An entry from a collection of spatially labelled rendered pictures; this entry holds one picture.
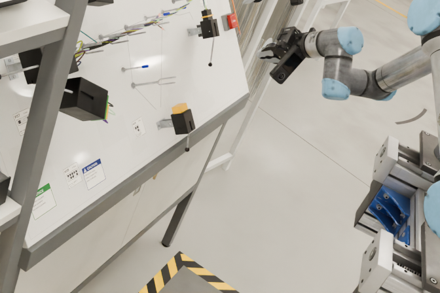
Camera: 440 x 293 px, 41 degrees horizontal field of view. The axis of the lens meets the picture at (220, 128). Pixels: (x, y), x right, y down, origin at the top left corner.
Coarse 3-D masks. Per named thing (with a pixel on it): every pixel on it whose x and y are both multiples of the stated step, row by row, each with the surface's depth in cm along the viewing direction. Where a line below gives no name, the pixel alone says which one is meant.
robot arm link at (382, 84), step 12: (420, 48) 144; (396, 60) 151; (408, 60) 147; (420, 60) 143; (372, 72) 160; (384, 72) 154; (396, 72) 151; (408, 72) 148; (420, 72) 146; (372, 84) 158; (384, 84) 155; (396, 84) 153; (360, 96) 161; (372, 96) 161; (384, 96) 162
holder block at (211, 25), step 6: (216, 18) 187; (204, 24) 185; (210, 24) 184; (216, 24) 187; (204, 30) 186; (210, 30) 185; (216, 30) 187; (204, 36) 186; (210, 36) 185; (216, 36) 187
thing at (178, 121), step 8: (184, 112) 165; (160, 120) 172; (168, 120) 171; (176, 120) 166; (184, 120) 165; (192, 120) 169; (160, 128) 171; (176, 128) 167; (184, 128) 166; (192, 128) 168
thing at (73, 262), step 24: (120, 216) 181; (72, 240) 155; (96, 240) 173; (120, 240) 194; (48, 264) 150; (72, 264) 166; (96, 264) 186; (24, 288) 145; (48, 288) 160; (72, 288) 178
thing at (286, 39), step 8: (280, 32) 174; (288, 32) 171; (296, 32) 172; (280, 40) 172; (288, 40) 169; (296, 40) 170; (304, 40) 164; (280, 48) 169; (288, 48) 169; (304, 48) 164; (280, 56) 173
